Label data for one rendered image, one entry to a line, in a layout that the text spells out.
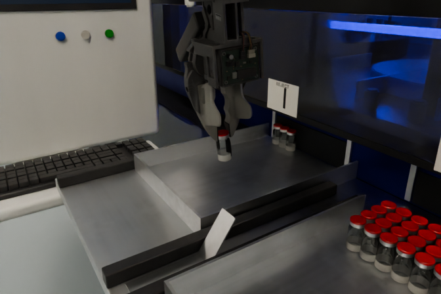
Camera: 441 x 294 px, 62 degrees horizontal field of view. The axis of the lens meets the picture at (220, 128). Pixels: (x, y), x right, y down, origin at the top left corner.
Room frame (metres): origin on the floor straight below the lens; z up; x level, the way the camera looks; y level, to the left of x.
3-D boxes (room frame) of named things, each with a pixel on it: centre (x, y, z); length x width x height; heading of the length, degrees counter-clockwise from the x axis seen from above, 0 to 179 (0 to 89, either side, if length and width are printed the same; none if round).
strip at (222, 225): (0.37, 0.05, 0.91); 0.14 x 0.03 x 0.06; 123
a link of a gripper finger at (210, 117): (0.49, 0.01, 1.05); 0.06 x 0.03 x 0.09; 27
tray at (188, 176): (0.63, -0.04, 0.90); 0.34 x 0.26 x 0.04; 123
